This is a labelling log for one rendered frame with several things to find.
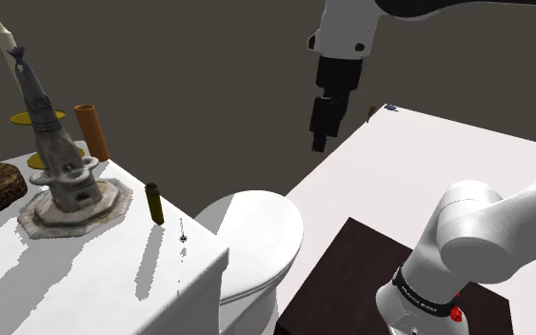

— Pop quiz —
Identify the white candle on yellow holder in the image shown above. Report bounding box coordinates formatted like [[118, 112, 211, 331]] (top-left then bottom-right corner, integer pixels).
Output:
[[0, 15, 87, 171]]

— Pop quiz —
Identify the white toilet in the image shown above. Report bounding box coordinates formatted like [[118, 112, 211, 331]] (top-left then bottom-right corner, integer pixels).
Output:
[[0, 140, 306, 335]]

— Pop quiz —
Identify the grey stone tower figure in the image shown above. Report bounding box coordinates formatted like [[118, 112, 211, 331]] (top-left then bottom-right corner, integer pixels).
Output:
[[3, 45, 134, 241]]

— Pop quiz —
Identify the orange cylinder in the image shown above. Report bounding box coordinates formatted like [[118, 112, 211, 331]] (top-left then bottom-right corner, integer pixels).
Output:
[[73, 103, 111, 163]]

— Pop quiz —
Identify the olive green small cylinder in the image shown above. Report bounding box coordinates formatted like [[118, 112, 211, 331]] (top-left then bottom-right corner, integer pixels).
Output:
[[144, 181, 166, 227]]

